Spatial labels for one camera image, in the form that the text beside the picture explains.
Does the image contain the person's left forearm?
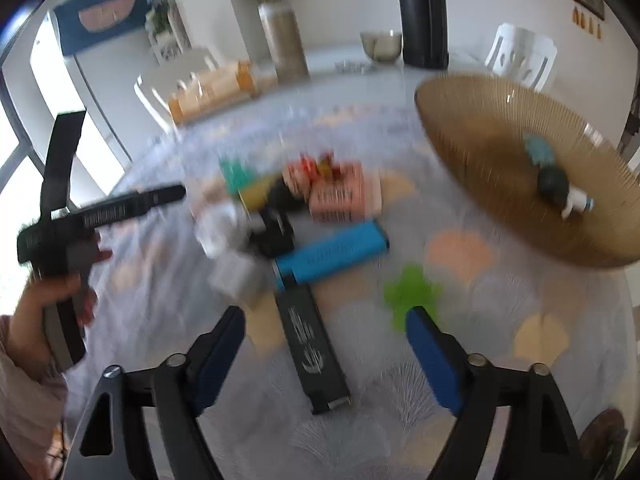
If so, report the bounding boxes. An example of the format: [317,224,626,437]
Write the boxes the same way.
[0,315,68,466]

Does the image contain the blue wall hanging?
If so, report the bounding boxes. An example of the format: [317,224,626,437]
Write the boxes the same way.
[54,0,151,56]

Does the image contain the person's left hand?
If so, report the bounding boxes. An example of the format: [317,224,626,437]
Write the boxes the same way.
[0,247,113,368]

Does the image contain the amber ribbed glass bowl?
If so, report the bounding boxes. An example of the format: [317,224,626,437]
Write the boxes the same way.
[415,74,640,270]

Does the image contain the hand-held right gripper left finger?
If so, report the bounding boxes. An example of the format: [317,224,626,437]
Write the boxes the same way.
[64,305,247,480]

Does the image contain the black rectangular case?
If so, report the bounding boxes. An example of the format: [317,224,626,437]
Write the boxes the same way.
[274,282,352,416]

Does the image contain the pale pink block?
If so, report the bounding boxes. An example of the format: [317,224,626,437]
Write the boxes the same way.
[282,162,313,193]

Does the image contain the teal blue toy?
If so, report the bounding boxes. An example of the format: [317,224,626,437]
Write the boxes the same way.
[522,132,556,166]

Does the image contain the dark brown object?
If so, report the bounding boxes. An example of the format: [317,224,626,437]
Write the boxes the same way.
[575,407,628,480]

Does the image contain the light green toy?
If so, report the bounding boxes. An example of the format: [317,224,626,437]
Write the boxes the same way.
[384,265,443,333]

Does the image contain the clear round container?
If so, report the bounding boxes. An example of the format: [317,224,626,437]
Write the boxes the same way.
[210,255,266,306]

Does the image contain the hanging yellow ornaments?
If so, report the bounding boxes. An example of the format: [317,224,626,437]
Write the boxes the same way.
[572,9,603,40]

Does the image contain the orange tissue packet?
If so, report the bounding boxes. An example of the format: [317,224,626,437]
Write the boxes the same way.
[308,160,383,223]

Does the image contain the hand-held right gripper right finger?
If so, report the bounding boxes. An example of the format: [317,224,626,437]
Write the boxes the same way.
[405,306,588,480]

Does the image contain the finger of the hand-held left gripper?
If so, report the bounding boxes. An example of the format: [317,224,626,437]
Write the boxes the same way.
[82,185,187,231]

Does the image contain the grey ribbed vase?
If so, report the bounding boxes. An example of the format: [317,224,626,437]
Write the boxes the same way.
[258,2,311,85]

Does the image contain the white charger plug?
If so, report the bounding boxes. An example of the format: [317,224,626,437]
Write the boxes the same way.
[195,205,241,256]

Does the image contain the white shelf with flowers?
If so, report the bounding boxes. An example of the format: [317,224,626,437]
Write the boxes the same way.
[145,0,193,66]

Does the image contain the yellow marker tube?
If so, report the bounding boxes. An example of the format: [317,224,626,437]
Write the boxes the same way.
[239,180,273,211]

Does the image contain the blue rectangular case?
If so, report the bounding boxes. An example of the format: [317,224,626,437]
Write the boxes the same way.
[272,220,390,291]

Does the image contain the teal green toy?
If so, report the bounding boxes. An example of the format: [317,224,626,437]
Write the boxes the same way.
[220,157,256,196]

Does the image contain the black thermos flask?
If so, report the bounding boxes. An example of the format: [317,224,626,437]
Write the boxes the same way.
[391,0,449,71]

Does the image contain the fan pattern tablecloth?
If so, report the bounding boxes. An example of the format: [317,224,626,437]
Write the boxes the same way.
[65,72,638,480]

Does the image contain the small grey bowl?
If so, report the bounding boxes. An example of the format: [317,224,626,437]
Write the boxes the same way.
[360,30,403,64]

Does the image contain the black ball white bottle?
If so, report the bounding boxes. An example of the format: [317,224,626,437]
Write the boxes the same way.
[537,167,595,220]

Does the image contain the red figure toy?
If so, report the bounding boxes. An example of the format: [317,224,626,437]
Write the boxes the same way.
[300,152,346,181]

